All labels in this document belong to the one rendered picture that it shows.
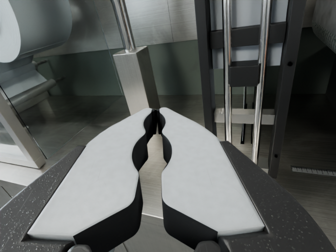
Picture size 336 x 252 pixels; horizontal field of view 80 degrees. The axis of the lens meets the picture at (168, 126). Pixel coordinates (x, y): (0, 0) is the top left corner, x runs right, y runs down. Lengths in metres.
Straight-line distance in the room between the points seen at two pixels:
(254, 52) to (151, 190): 0.38
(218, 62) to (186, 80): 0.52
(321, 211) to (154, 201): 0.34
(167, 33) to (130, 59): 0.27
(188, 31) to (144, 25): 0.19
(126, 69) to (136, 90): 0.08
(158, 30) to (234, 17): 0.54
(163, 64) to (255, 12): 0.60
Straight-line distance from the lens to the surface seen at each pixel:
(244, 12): 0.41
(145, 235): 0.65
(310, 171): 0.59
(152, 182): 0.55
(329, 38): 0.60
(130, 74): 0.71
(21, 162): 0.84
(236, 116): 0.46
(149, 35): 0.94
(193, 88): 0.95
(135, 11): 0.95
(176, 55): 0.92
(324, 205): 0.53
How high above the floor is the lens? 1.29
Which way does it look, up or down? 32 degrees down
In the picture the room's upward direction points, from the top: 11 degrees counter-clockwise
